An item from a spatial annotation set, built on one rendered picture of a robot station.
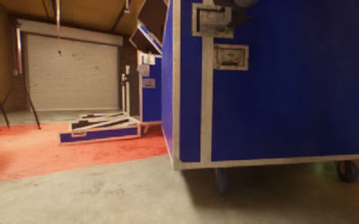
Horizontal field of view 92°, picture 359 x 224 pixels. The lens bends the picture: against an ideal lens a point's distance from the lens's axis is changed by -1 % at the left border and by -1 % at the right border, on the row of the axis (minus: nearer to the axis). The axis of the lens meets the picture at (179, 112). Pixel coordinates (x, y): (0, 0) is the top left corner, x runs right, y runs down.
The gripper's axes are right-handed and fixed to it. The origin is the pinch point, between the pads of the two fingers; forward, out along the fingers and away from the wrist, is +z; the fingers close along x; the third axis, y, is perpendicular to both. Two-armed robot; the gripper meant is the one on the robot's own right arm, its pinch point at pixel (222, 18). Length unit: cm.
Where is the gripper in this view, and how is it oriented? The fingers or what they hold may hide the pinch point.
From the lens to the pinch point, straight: 80.0
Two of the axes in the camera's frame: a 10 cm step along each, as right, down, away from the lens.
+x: 0.1, -10.0, -0.8
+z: -1.4, -0.8, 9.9
